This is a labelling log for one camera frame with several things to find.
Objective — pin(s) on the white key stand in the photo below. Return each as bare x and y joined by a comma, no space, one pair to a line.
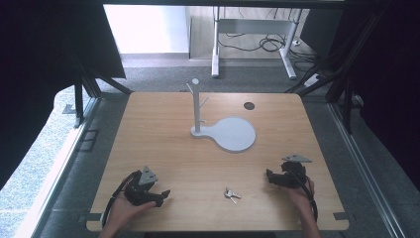
233,133

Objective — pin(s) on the dark round table grommet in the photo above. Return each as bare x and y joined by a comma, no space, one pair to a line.
249,106

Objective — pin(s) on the black metal frame strut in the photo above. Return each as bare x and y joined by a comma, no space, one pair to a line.
333,71
86,86

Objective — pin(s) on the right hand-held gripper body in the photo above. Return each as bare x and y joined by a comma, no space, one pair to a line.
293,172

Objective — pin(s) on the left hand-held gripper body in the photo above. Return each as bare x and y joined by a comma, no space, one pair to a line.
142,189

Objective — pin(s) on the dark floor hatch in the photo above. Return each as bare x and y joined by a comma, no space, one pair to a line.
87,140

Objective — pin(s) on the white power strip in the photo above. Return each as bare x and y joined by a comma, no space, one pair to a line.
313,80

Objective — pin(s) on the person's right hand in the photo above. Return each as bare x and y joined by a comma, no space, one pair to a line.
301,197

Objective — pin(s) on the white desk frame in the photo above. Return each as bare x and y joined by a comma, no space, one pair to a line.
252,25

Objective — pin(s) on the person's left hand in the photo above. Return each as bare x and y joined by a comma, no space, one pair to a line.
125,211

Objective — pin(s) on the black curtain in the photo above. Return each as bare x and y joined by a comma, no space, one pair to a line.
36,66
389,82

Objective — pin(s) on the silver bunch of keys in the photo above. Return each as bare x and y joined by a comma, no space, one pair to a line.
231,194

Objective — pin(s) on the aluminium floor rail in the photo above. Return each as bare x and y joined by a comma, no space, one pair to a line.
360,165
62,165

